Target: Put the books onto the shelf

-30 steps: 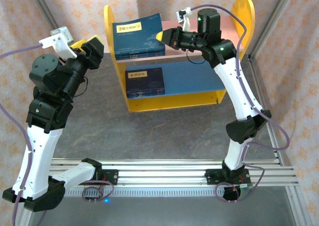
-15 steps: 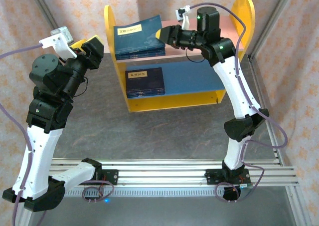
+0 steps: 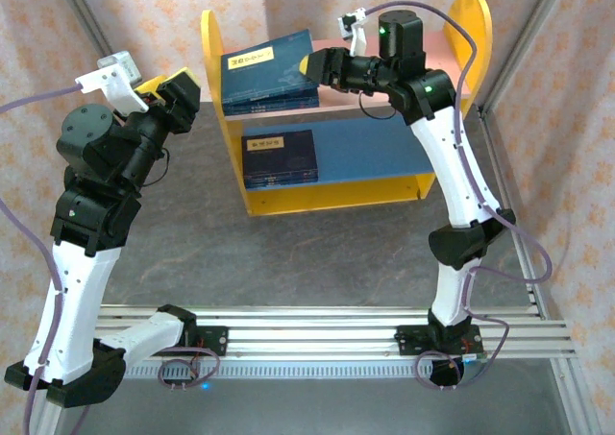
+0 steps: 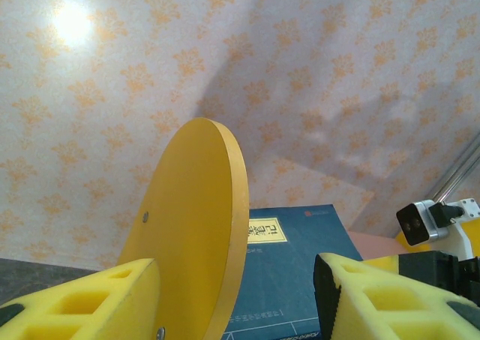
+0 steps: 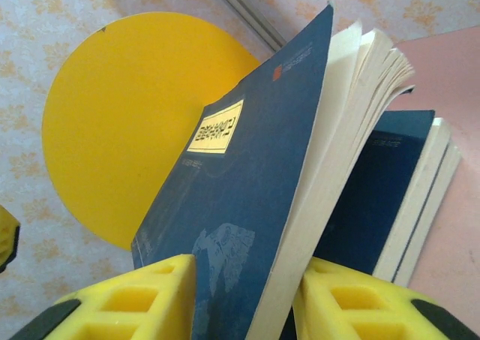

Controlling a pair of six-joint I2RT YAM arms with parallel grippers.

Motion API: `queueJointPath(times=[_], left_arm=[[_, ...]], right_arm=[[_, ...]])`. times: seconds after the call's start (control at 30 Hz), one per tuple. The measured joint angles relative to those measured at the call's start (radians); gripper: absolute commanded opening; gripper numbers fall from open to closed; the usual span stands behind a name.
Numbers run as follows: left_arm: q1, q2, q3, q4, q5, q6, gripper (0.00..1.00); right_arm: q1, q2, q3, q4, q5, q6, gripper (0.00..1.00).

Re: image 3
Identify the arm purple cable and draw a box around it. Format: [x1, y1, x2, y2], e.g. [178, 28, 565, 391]
[0, 83, 221, 435]
[362, 0, 554, 392]

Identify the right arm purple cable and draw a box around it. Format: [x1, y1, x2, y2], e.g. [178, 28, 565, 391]
[362, 0, 554, 392]

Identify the aluminium table side rail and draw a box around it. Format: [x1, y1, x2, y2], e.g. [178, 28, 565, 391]
[478, 106, 552, 321]

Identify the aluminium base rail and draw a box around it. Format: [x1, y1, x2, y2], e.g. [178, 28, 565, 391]
[93, 304, 577, 359]

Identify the yellow pink blue bookshelf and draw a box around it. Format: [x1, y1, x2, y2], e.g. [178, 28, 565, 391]
[200, 0, 494, 219]

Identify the slotted grey cable tray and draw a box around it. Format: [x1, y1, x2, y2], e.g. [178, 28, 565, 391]
[122, 360, 486, 381]

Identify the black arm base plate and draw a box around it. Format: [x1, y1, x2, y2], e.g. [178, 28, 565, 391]
[394, 324, 481, 357]
[142, 326, 230, 358]

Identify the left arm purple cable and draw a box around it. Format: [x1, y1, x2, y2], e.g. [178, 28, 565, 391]
[0, 83, 221, 435]

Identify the aluminium frame post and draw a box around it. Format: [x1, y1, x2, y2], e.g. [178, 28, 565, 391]
[475, 0, 574, 117]
[50, 0, 148, 119]

